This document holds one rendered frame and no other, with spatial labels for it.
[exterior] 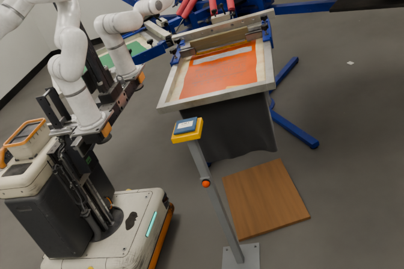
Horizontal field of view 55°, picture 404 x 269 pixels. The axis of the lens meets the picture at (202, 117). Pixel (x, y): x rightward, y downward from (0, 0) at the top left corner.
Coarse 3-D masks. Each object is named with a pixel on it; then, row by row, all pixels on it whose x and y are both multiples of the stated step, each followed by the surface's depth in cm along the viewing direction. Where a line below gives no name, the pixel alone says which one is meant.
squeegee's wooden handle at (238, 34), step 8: (224, 32) 227; (232, 32) 226; (240, 32) 225; (192, 40) 233; (200, 40) 231; (208, 40) 230; (216, 40) 230; (224, 40) 229; (232, 40) 229; (200, 48) 234
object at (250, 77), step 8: (232, 48) 231; (232, 56) 222; (240, 56) 218; (248, 56) 215; (248, 64) 206; (256, 64) 203; (248, 72) 198; (224, 80) 199; (232, 80) 196; (240, 80) 194; (248, 80) 191; (256, 80) 188; (224, 88) 191
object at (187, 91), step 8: (192, 56) 241; (200, 56) 237; (208, 56) 233; (200, 64) 226; (192, 72) 220; (184, 80) 215; (192, 80) 211; (184, 88) 206; (192, 88) 203; (200, 88) 200; (208, 88) 197; (216, 88) 194; (184, 96) 198; (192, 96) 195
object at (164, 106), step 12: (264, 48) 208; (180, 60) 234; (168, 84) 208; (252, 84) 179; (264, 84) 176; (168, 96) 199; (204, 96) 184; (216, 96) 182; (228, 96) 181; (240, 96) 180; (156, 108) 189; (168, 108) 188; (180, 108) 188
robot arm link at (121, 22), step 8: (144, 0) 202; (136, 8) 204; (144, 8) 201; (112, 16) 177; (120, 16) 178; (128, 16) 182; (136, 16) 186; (144, 16) 209; (112, 24) 177; (120, 24) 178; (128, 24) 182; (136, 24) 187; (120, 32) 181
